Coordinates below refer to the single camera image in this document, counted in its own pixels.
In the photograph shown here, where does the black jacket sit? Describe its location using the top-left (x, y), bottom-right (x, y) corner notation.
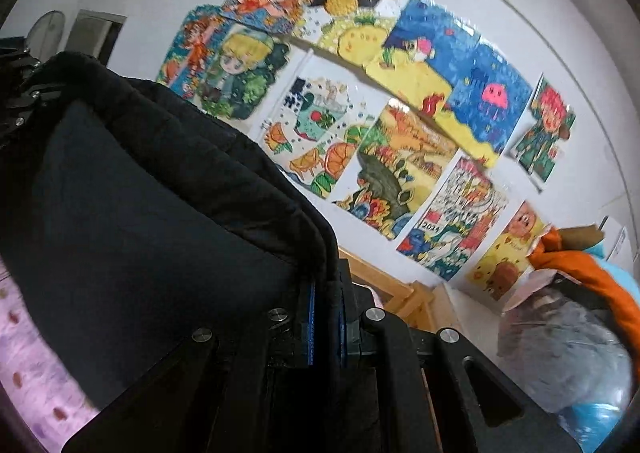
top-left (0, 50), bottom-right (343, 439)

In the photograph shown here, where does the blue sea fish drawing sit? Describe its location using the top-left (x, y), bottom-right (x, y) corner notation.
top-left (364, 0), bottom-right (482, 100)

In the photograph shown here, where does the blond boy drawing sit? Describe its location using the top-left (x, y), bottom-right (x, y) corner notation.
top-left (196, 22), bottom-right (292, 122)

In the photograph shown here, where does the standing fan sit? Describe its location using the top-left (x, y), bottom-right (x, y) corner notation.
top-left (27, 10), bottom-right (66, 52)

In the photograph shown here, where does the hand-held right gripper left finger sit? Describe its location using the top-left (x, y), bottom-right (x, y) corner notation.
top-left (62, 282), bottom-right (321, 453)

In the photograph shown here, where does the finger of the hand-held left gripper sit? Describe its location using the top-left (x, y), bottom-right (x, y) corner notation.
top-left (0, 46), bottom-right (62, 146)

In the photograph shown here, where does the turtle drawing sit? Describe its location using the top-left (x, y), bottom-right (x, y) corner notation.
top-left (259, 54), bottom-right (387, 200)

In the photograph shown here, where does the red-haired character drawing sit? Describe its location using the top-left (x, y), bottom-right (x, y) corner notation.
top-left (509, 74), bottom-right (577, 185)

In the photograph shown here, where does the brown cardboard piece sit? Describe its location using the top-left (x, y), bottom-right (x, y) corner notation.
top-left (554, 224), bottom-right (607, 248)

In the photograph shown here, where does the orange cloth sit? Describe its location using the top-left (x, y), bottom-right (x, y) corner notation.
top-left (527, 227), bottom-right (640, 336)

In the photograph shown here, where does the plastic-wrapped bedding bundle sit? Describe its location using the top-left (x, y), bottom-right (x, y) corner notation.
top-left (497, 268), bottom-right (638, 439)

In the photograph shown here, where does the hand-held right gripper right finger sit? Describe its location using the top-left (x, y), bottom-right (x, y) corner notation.
top-left (336, 257), bottom-right (587, 453)

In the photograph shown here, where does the pink jellyfish drawing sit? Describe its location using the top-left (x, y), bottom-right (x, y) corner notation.
top-left (424, 42), bottom-right (534, 170)

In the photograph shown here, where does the pink apple-print blanket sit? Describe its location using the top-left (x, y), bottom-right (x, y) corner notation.
top-left (0, 253), bottom-right (101, 453)

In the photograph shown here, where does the yellow chick drawing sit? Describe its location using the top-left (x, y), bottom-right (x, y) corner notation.
top-left (464, 200), bottom-right (552, 302)

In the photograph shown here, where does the orange landscape drawing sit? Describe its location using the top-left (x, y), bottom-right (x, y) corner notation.
top-left (331, 102), bottom-right (459, 240)

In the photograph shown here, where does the black and yellow pineapple drawing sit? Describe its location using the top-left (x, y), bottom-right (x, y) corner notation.
top-left (302, 0), bottom-right (417, 65)

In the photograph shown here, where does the city buildings drawing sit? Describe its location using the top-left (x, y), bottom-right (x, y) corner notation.
top-left (396, 154), bottom-right (509, 282)

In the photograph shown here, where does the wooden bed frame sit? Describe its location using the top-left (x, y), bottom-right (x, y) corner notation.
top-left (339, 247), bottom-right (451, 334)

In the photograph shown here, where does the swimming girl drawing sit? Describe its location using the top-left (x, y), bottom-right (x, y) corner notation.
top-left (156, 4), bottom-right (232, 100)

